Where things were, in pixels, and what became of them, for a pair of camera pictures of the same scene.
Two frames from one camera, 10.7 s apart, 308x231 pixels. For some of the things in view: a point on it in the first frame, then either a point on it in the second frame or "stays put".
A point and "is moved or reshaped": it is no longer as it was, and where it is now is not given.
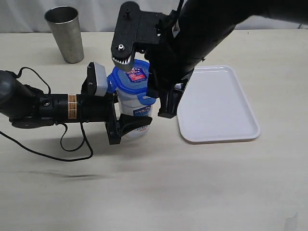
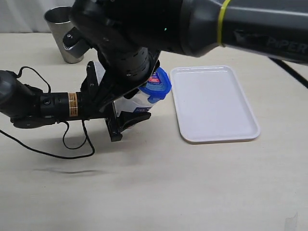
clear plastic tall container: (129, 104) is moved or reshaped
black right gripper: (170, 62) → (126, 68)
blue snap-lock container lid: (134, 80) is moved or reshaped
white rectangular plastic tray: (213, 107) stays put
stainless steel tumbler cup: (64, 23) stays put
